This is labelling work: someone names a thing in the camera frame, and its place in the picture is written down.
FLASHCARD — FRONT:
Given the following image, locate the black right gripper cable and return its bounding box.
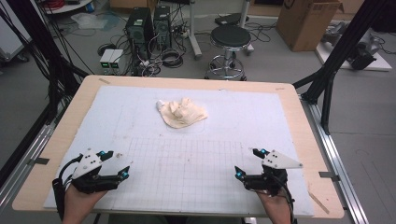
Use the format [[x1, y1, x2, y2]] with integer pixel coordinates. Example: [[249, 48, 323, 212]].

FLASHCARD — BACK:
[[270, 172, 298, 224]]

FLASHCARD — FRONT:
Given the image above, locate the aluminium rail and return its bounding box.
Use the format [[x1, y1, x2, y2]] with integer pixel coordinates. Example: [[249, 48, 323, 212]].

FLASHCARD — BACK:
[[0, 123, 62, 213], [299, 94, 371, 224]]

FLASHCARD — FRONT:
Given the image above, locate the black round stool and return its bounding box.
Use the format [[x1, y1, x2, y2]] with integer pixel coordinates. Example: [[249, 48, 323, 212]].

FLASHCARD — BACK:
[[204, 24, 255, 82]]

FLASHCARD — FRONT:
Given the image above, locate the person's right hand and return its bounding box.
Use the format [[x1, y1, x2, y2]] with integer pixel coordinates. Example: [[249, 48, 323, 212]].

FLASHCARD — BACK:
[[256, 189, 292, 217]]

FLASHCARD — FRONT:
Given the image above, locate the large black computer tower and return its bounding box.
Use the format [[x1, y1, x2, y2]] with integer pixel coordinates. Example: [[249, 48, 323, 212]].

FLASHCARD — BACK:
[[125, 7, 155, 61]]

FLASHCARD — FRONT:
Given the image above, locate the brown cardboard box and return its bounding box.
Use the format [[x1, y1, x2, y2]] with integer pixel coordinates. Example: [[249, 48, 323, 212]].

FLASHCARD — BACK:
[[276, 0, 344, 52]]

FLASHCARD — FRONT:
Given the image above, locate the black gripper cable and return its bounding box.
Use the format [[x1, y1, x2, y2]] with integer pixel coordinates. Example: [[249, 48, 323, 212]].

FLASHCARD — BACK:
[[270, 172, 298, 224], [51, 154, 84, 221]]

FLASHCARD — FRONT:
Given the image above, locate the cream patterned towel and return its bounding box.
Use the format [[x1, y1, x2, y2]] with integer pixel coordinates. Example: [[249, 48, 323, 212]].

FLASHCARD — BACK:
[[155, 97, 209, 130]]

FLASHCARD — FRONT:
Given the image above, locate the flat black pad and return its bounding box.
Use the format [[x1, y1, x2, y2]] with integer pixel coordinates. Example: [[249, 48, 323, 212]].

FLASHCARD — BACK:
[[214, 12, 250, 27]]

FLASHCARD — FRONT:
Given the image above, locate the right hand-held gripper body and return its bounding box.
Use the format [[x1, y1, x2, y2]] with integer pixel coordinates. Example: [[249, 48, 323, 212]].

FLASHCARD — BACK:
[[243, 149, 304, 198]]

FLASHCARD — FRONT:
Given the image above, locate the slim black computer tower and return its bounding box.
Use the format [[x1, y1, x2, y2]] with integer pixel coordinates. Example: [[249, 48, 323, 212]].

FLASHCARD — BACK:
[[152, 5, 173, 50]]

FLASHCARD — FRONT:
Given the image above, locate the white board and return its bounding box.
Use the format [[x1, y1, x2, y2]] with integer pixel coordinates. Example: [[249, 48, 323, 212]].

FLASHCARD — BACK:
[[315, 41, 393, 72]]

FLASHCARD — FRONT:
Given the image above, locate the black metal clamp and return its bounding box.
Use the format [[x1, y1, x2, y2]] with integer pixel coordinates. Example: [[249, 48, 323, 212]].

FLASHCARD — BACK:
[[318, 171, 341, 182], [27, 157, 50, 166]]

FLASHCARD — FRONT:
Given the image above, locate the white desk leg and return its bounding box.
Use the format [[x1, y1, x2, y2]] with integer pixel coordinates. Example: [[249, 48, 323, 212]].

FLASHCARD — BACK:
[[188, 0, 204, 61], [238, 0, 255, 56]]

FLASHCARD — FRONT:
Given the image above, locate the grey and black machine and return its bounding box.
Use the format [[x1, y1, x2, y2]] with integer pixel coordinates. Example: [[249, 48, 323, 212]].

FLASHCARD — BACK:
[[320, 21, 387, 71]]

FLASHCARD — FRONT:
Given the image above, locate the clear plastic bag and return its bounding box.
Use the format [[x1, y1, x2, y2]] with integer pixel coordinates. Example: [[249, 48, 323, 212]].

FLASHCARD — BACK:
[[70, 12, 109, 31]]

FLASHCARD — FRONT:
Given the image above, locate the white round table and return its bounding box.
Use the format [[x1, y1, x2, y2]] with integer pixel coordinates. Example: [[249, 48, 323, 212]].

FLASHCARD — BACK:
[[42, 0, 94, 15]]

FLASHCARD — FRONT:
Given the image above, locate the white cabinet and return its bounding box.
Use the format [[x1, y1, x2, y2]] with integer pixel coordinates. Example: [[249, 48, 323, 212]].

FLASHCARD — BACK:
[[0, 0, 33, 63]]

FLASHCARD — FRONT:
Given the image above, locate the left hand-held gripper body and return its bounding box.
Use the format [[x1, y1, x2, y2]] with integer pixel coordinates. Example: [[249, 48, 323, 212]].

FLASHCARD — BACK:
[[70, 148, 134, 194]]

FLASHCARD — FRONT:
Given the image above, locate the coiled black cable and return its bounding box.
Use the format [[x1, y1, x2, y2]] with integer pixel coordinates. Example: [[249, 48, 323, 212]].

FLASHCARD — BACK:
[[161, 49, 185, 69]]

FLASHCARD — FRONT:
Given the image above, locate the person's left hand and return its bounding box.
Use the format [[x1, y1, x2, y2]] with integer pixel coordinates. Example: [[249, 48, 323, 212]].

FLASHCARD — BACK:
[[64, 185, 108, 217]]

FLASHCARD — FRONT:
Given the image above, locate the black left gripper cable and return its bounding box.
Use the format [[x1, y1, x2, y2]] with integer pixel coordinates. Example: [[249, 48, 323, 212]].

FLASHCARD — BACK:
[[51, 154, 84, 221]]

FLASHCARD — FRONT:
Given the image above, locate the black frame post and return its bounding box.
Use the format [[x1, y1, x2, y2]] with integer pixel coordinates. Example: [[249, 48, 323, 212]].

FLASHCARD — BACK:
[[5, 0, 90, 125], [291, 0, 394, 135]]

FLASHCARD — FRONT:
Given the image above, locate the white power supply unit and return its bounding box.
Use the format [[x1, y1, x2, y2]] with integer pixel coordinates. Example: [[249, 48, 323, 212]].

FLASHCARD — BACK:
[[108, 49, 126, 72], [99, 49, 116, 71]]

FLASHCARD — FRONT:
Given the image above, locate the white gridded mat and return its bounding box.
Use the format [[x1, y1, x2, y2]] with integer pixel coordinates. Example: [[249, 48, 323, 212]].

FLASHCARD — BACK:
[[43, 85, 316, 217]]

